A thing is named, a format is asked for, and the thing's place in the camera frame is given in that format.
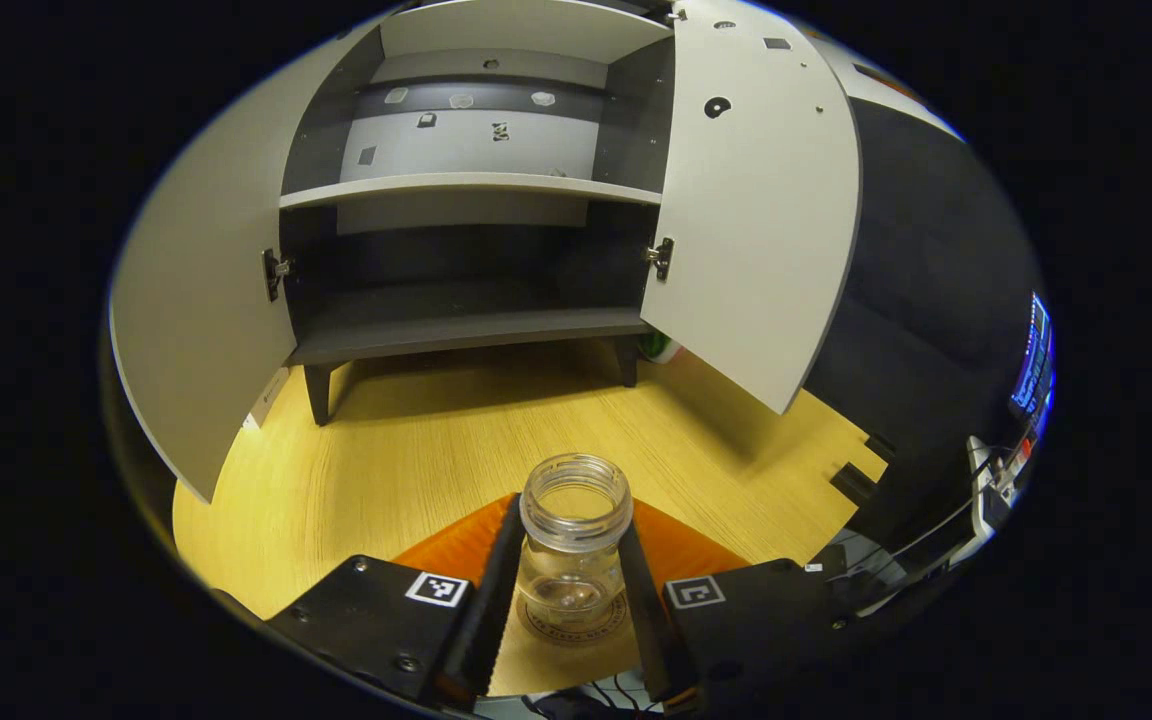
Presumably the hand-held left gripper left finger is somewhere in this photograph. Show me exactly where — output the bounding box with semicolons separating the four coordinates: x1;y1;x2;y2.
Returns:
266;492;529;708

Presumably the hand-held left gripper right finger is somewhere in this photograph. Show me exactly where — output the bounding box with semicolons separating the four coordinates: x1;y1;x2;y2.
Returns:
619;498;855;713

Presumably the clear glass bottle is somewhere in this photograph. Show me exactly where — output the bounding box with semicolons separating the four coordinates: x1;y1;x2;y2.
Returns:
518;453;634;641

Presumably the white and grey cabinet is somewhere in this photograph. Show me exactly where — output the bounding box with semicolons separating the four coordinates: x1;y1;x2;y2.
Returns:
279;0;679;428

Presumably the white cabinet door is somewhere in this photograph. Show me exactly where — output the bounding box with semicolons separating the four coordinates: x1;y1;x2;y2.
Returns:
108;20;387;504
639;0;864;414

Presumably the white book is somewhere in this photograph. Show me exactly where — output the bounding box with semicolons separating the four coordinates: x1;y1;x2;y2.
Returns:
241;367;290;432

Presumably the white device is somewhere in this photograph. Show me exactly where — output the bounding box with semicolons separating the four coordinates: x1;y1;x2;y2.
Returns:
964;435;1029;543

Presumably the black backdrop cloth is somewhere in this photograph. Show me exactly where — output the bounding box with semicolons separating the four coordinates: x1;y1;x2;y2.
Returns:
804;95;1042;546

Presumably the computer monitor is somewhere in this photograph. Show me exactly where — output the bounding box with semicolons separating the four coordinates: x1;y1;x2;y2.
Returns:
1008;292;1056;422

